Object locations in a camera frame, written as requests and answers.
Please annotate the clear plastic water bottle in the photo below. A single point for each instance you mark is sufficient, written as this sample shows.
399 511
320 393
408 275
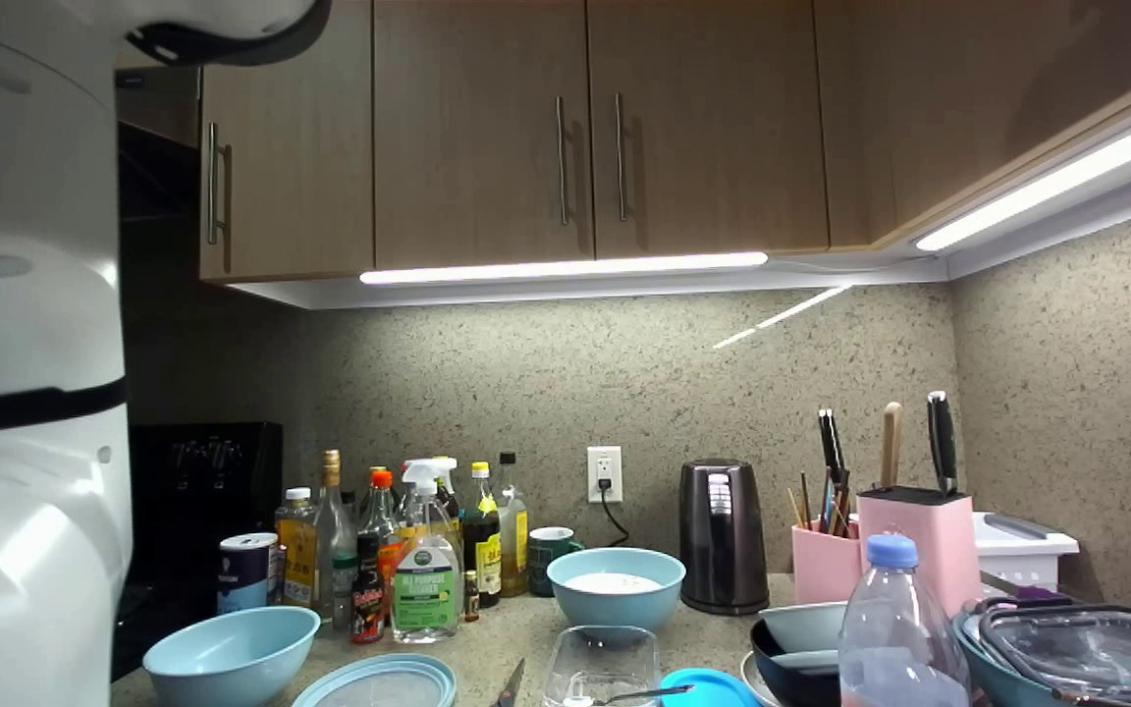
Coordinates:
899 643

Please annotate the gold cap glass bottle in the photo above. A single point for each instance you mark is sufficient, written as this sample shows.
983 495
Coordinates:
336 552

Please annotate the black cap oil bottle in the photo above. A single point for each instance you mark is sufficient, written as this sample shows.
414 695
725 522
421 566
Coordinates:
513 537

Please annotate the blue silicone lid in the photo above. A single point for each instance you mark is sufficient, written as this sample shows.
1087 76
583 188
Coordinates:
706 687

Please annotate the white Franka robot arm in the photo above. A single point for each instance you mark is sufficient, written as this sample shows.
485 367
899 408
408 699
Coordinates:
15 393

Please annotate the metal spoon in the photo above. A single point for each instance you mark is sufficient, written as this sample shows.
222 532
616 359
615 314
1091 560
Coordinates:
646 693

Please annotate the empty light blue bowl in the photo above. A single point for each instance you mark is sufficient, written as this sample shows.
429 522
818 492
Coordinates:
234 662

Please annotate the wooden side cabinet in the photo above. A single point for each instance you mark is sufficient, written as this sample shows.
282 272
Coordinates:
971 90

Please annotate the wooden cabinet door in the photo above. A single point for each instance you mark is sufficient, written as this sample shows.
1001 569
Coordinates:
725 131
473 131
290 160

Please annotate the black steel electric kettle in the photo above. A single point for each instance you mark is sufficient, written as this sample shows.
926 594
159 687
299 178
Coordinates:
725 552

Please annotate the clear spray bottle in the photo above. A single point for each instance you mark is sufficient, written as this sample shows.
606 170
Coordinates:
426 589

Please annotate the white lid canister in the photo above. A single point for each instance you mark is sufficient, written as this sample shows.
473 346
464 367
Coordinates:
250 573

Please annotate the teal pot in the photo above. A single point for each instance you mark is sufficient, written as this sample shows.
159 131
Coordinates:
971 662

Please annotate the orange cap sauce bottle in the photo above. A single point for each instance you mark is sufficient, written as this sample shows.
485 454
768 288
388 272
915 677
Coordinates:
375 564

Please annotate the long under-cabinet light strip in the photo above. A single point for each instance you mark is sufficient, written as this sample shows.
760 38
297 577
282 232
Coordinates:
568 268

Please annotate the blue bowl with white contents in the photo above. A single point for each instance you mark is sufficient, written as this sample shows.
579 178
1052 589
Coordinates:
615 594

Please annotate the dark bowl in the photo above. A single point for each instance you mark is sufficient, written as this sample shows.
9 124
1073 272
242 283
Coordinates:
788 668

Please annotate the glass container with dark lid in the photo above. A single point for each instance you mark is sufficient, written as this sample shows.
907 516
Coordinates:
1087 649

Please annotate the grey-blue bowl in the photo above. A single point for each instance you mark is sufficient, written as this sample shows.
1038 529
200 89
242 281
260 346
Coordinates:
802 624

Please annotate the white wall outlet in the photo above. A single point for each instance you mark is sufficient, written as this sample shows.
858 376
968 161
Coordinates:
606 474

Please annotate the light blue plate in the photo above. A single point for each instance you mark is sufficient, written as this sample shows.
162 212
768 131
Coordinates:
375 686

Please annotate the pink knife block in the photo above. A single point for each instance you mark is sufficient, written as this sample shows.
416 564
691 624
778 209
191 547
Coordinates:
922 552

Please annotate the clear glass container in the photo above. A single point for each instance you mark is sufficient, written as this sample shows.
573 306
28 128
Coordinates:
596 662

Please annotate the black coffee machine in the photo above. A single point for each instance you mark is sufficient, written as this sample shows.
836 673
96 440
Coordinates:
205 486

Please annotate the yellow cap soy sauce bottle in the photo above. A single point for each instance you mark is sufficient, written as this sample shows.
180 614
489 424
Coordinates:
480 542

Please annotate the white cap yellow oil bottle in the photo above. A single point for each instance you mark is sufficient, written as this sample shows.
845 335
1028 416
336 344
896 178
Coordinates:
297 552

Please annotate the pink utensil holder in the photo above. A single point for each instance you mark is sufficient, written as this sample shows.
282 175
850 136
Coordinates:
824 566

